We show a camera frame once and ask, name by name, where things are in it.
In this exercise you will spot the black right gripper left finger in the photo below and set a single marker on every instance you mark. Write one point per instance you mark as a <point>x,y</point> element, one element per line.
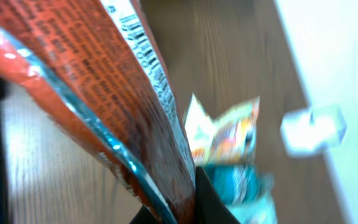
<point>144,216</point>

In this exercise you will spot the white barcode scanner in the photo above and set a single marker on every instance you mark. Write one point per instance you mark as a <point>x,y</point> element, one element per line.
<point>309,132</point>

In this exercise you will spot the teal mouthwash bottle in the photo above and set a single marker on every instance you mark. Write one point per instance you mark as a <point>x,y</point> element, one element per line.
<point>245,192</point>

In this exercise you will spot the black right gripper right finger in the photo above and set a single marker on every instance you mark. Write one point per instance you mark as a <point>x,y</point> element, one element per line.
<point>209,207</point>

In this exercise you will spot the yellow snack bag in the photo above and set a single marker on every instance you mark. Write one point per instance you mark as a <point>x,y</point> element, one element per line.
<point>228,139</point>

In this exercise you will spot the red snack packet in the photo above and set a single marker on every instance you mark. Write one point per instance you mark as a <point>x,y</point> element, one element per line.
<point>95,68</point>

